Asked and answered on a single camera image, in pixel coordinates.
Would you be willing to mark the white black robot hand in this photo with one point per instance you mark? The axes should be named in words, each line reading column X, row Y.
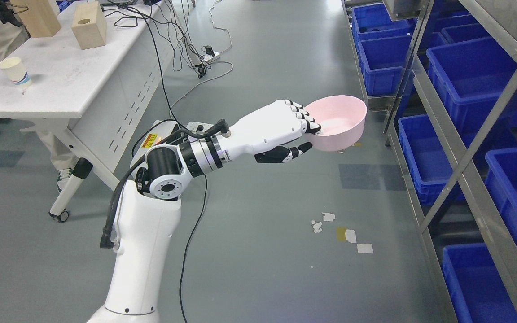
column 264, row 132

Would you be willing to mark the pink ikea bowl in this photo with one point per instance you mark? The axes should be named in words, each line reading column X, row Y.
column 341, row 118

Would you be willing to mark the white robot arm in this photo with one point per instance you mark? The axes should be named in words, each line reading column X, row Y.
column 145, row 211

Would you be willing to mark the steel shelf rack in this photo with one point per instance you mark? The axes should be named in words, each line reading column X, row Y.
column 445, row 74

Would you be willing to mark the white power strip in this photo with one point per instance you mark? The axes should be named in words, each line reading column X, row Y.
column 208, row 58

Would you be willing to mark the white folding table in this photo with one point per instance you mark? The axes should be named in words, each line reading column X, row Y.
column 92, row 100

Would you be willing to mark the wooden block with hole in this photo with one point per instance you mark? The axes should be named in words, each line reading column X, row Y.
column 89, row 25

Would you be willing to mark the tall wooden block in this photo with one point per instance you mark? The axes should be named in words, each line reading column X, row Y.
column 39, row 17

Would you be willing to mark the paper cup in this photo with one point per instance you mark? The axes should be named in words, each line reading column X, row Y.
column 16, row 72

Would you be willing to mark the person in beige clothes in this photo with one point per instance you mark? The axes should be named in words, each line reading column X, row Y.
column 11, row 37

